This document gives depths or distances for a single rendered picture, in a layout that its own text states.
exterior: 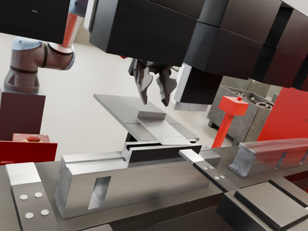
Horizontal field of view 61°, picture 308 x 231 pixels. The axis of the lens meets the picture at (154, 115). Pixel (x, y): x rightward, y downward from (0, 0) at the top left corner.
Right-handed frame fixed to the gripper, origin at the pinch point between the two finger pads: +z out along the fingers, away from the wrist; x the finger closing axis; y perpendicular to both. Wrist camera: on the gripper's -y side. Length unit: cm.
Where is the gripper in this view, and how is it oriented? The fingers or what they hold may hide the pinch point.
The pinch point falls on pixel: (154, 101)
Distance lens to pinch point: 66.8
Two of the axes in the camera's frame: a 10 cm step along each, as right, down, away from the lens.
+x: 8.3, 0.7, 5.5
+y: 5.5, -2.5, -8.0
